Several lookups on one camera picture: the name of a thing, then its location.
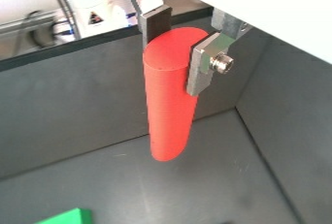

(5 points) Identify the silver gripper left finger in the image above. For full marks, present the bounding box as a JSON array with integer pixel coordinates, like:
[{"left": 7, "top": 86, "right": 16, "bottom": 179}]
[{"left": 131, "top": 0, "right": 173, "bottom": 47}]

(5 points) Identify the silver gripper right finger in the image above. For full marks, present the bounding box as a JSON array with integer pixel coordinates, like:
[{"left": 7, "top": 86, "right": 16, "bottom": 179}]
[{"left": 186, "top": 9, "right": 252, "bottom": 96}]

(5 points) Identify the red oval cylinder peg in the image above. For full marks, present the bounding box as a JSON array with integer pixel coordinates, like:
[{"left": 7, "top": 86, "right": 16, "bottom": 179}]
[{"left": 143, "top": 27, "right": 208, "bottom": 162}]

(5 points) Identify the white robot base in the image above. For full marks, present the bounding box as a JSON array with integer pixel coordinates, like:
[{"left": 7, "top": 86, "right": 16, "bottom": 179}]
[{"left": 58, "top": 0, "right": 138, "bottom": 41}]

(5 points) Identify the green shape sorting board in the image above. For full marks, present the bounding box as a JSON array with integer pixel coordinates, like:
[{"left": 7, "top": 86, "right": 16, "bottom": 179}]
[{"left": 35, "top": 208, "right": 93, "bottom": 224}]

